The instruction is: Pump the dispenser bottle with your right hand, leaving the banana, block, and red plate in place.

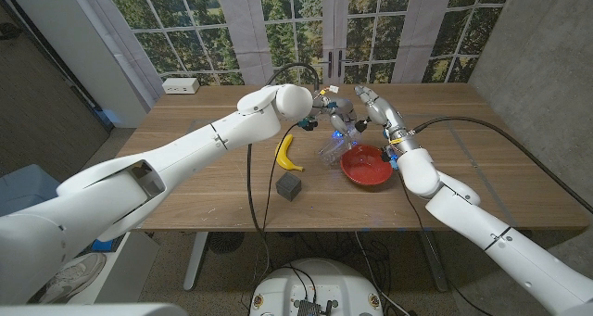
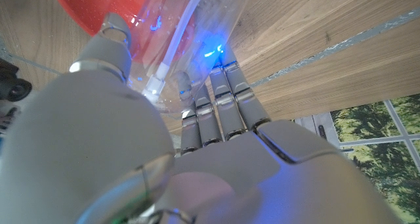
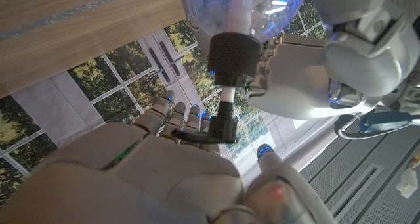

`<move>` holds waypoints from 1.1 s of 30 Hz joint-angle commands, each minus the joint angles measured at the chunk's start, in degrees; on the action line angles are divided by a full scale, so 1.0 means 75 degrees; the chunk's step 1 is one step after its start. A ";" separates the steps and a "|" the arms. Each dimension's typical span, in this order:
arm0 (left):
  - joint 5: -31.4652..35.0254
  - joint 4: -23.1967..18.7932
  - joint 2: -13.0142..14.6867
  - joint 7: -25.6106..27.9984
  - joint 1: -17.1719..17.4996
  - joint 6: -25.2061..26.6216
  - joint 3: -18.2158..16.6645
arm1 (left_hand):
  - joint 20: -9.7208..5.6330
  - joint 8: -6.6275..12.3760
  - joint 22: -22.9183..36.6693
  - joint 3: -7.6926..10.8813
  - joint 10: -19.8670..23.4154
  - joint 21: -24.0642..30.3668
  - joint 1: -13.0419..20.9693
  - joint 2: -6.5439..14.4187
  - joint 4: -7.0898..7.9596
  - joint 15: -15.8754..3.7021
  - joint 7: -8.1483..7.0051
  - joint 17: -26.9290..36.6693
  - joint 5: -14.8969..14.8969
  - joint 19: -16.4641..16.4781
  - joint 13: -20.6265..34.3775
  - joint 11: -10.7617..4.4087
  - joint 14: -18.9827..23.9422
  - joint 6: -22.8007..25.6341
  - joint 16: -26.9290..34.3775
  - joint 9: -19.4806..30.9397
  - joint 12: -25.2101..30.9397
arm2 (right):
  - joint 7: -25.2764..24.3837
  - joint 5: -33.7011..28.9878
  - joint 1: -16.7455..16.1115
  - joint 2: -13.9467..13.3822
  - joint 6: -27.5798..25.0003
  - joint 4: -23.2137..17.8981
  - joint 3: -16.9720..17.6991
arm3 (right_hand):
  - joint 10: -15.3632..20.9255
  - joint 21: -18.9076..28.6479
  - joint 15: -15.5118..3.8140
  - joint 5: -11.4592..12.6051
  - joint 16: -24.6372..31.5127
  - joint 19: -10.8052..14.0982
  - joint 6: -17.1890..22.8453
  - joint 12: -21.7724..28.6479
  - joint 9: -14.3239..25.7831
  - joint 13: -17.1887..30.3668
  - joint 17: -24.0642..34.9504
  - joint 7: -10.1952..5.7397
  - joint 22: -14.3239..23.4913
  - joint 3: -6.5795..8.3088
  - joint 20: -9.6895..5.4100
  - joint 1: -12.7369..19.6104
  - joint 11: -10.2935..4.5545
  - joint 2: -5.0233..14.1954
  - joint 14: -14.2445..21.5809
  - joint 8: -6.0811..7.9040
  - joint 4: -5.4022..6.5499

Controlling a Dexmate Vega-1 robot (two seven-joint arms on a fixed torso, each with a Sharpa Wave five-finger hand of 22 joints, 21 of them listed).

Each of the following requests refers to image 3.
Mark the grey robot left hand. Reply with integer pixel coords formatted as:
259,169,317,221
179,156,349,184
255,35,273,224
244,0,420,120

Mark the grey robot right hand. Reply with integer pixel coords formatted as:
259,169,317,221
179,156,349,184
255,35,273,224
0,89,339,224

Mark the clear pump dispenser bottle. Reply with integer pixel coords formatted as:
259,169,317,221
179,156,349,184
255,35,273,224
170,0,309,145

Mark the printed window backdrop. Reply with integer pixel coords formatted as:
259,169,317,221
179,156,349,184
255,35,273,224
0,0,339,205

